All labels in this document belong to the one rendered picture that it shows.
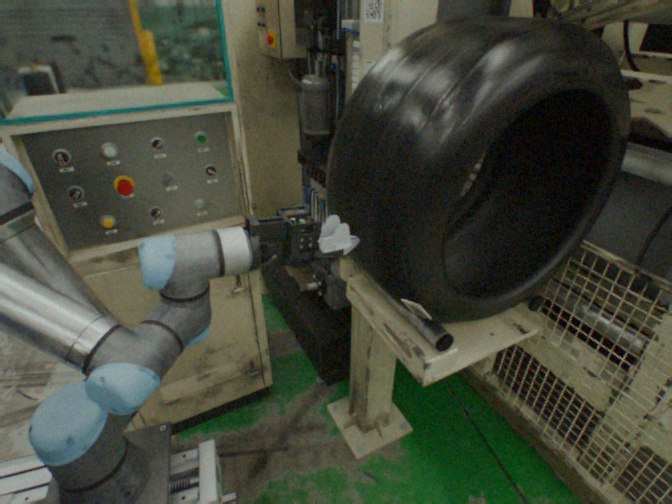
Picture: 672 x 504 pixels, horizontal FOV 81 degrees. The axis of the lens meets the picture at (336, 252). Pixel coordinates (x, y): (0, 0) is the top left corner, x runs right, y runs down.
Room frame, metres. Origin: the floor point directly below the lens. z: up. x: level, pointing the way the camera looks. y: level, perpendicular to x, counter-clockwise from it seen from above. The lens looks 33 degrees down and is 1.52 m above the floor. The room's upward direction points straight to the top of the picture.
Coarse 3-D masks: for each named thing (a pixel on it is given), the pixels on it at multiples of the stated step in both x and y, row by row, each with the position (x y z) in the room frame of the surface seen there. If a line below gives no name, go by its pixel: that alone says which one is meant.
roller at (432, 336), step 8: (384, 296) 0.77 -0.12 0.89; (392, 304) 0.74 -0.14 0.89; (400, 312) 0.71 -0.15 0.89; (408, 312) 0.69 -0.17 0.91; (408, 320) 0.68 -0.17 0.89; (416, 320) 0.66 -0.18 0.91; (424, 320) 0.65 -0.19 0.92; (416, 328) 0.65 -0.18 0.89; (424, 328) 0.63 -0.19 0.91; (432, 328) 0.63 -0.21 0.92; (440, 328) 0.62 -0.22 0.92; (424, 336) 0.63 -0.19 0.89; (432, 336) 0.61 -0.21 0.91; (440, 336) 0.60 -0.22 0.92; (448, 336) 0.60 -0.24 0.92; (432, 344) 0.60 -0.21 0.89; (440, 344) 0.59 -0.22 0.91; (448, 344) 0.60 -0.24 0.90
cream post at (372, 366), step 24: (384, 0) 0.97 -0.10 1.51; (408, 0) 0.97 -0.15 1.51; (432, 0) 1.00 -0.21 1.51; (360, 24) 1.06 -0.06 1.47; (384, 24) 0.97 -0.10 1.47; (408, 24) 0.98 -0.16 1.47; (360, 48) 1.06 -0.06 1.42; (384, 48) 0.96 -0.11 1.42; (360, 72) 1.05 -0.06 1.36; (360, 336) 1.00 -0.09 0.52; (360, 360) 1.00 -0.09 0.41; (384, 360) 0.99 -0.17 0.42; (360, 384) 0.99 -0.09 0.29; (384, 384) 0.99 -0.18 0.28; (360, 408) 0.98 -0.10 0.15; (384, 408) 1.00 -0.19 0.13
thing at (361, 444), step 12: (348, 396) 1.14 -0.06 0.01; (336, 408) 1.08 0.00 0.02; (348, 408) 1.08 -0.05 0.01; (396, 408) 1.08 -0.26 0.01; (336, 420) 1.02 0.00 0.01; (396, 420) 1.02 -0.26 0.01; (348, 432) 0.97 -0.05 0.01; (360, 432) 0.97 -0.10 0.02; (372, 432) 0.97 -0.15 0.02; (384, 432) 0.97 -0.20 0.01; (396, 432) 0.97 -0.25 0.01; (408, 432) 0.97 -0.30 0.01; (348, 444) 0.92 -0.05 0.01; (360, 444) 0.90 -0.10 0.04; (372, 444) 0.92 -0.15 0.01; (384, 444) 0.92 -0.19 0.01; (360, 456) 0.87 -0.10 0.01
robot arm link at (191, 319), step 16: (208, 288) 0.49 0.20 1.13; (160, 304) 0.46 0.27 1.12; (176, 304) 0.46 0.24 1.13; (192, 304) 0.46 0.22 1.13; (208, 304) 0.49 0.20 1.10; (144, 320) 0.43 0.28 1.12; (160, 320) 0.42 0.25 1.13; (176, 320) 0.43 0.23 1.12; (192, 320) 0.45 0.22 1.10; (208, 320) 0.49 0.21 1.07; (192, 336) 0.44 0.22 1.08
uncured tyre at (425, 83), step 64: (384, 64) 0.76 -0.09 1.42; (448, 64) 0.65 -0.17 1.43; (512, 64) 0.62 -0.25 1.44; (576, 64) 0.66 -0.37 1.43; (384, 128) 0.64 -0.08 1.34; (448, 128) 0.58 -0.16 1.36; (512, 128) 1.02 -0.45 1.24; (576, 128) 0.89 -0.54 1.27; (384, 192) 0.58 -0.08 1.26; (448, 192) 0.56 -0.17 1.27; (512, 192) 0.99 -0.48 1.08; (576, 192) 0.86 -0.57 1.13; (384, 256) 0.56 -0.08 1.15; (448, 256) 0.90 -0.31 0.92; (512, 256) 0.84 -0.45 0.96; (448, 320) 0.61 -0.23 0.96
